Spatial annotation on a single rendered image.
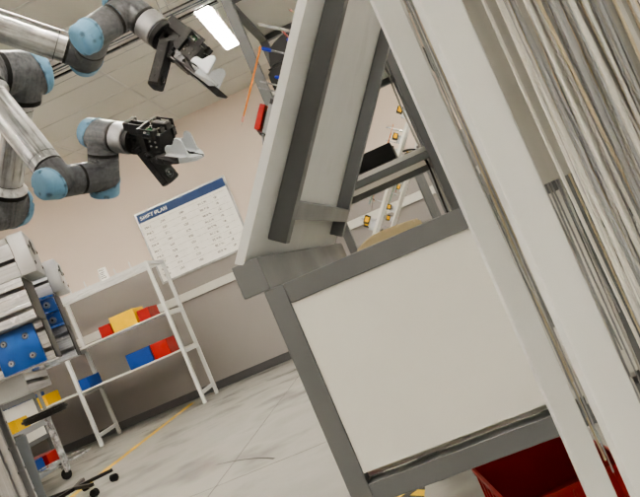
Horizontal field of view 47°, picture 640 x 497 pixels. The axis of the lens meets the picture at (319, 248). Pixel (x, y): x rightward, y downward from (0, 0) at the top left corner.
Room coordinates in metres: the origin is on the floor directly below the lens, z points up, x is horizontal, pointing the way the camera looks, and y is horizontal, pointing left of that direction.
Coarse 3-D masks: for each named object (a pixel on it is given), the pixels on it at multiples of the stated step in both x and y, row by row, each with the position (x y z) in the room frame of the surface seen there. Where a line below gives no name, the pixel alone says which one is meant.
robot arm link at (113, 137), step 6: (114, 126) 1.73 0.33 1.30; (120, 126) 1.72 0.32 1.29; (108, 132) 1.73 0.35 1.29; (114, 132) 1.72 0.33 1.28; (120, 132) 1.71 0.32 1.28; (108, 138) 1.73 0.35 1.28; (114, 138) 1.72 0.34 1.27; (120, 138) 1.72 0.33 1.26; (108, 144) 1.74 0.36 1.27; (114, 144) 1.73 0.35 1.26; (120, 144) 1.72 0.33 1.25; (114, 150) 1.75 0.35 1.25; (120, 150) 1.73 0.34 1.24
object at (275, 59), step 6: (282, 36) 2.66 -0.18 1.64; (276, 42) 2.66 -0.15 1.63; (282, 42) 2.66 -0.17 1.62; (276, 48) 2.66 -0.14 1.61; (282, 48) 2.66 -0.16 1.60; (270, 54) 2.66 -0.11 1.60; (276, 54) 2.66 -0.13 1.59; (282, 54) 2.66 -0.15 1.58; (270, 60) 2.67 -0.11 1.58; (276, 60) 2.66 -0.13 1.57; (282, 60) 2.67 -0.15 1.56; (270, 66) 2.67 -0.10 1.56; (276, 66) 2.67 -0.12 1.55; (270, 72) 2.67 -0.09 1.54; (276, 72) 2.66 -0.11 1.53; (270, 78) 2.67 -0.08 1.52
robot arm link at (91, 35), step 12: (96, 12) 1.65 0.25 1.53; (108, 12) 1.65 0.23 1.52; (84, 24) 1.62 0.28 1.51; (96, 24) 1.63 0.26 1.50; (108, 24) 1.64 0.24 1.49; (120, 24) 1.67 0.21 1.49; (72, 36) 1.64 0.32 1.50; (84, 36) 1.62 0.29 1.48; (96, 36) 1.63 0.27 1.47; (108, 36) 1.66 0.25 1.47; (84, 48) 1.64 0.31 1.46; (96, 48) 1.65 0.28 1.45
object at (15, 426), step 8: (40, 400) 6.79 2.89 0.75; (24, 416) 6.48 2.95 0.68; (8, 424) 6.33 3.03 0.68; (16, 424) 6.33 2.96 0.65; (40, 424) 6.59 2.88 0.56; (16, 432) 6.33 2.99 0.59; (24, 432) 6.27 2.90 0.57; (56, 432) 6.81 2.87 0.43; (40, 456) 6.64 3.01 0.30; (48, 456) 6.60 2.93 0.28; (56, 456) 6.75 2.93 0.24; (40, 464) 6.46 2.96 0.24; (56, 464) 6.58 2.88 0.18; (48, 472) 6.40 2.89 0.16; (64, 472) 6.74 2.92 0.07
